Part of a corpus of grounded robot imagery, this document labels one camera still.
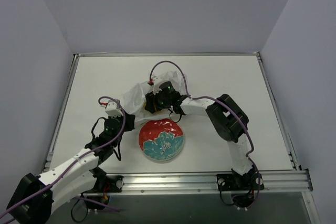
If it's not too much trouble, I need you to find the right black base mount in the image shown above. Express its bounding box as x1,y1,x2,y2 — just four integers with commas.
216,172,265,211

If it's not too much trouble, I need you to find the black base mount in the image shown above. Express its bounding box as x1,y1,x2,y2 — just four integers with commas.
85,167,123,205
216,172,265,211

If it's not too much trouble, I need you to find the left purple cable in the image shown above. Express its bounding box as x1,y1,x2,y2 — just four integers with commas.
0,96,127,217

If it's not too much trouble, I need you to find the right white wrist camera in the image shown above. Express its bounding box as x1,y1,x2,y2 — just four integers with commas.
148,77,167,94

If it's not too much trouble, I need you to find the aluminium front rail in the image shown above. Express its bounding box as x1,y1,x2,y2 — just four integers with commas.
28,168,313,196

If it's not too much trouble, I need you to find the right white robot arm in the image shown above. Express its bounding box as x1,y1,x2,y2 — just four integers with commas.
145,80,257,189

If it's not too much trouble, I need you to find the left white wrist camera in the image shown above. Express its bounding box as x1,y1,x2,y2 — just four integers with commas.
101,100,123,118

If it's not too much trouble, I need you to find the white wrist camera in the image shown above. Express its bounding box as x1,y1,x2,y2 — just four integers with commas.
148,77,167,94
101,100,123,118

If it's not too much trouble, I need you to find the red plate blue flower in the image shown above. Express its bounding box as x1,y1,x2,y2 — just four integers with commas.
138,119,185,162

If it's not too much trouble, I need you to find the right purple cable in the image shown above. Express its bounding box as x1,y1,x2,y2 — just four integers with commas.
149,61,260,205

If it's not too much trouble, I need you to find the white plastic bag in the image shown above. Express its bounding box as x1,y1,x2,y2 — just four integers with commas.
122,70,188,124

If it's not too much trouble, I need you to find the purple cable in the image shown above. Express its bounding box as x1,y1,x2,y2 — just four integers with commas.
0,96,127,217
149,61,260,205

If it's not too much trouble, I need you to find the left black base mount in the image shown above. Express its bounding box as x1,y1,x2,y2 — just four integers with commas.
85,167,123,205

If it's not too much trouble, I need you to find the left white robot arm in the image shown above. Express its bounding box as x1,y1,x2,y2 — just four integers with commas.
1,114,135,223

